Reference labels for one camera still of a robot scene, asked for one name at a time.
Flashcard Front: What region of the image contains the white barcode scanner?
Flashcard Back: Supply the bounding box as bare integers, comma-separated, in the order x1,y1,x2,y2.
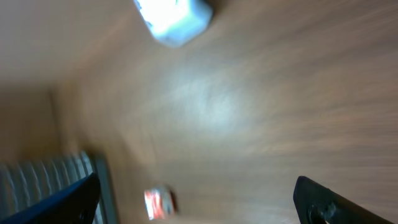
134,0,213,47

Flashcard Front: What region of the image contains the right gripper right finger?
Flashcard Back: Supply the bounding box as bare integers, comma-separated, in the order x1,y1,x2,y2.
293,176,392,224

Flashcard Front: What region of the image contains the red white snack packet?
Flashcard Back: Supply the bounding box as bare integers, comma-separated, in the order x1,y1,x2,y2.
144,185,178,220

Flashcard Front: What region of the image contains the grey plastic shopping basket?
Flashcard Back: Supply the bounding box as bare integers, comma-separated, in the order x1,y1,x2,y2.
1,151,119,223

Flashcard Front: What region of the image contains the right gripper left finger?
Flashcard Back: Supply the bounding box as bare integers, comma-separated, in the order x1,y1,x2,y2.
1,173,101,224

